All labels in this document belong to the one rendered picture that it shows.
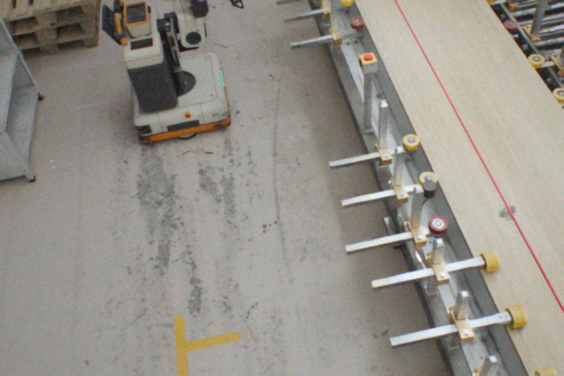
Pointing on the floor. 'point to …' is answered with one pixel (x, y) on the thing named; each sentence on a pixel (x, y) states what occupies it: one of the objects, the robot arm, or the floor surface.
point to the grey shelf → (15, 110)
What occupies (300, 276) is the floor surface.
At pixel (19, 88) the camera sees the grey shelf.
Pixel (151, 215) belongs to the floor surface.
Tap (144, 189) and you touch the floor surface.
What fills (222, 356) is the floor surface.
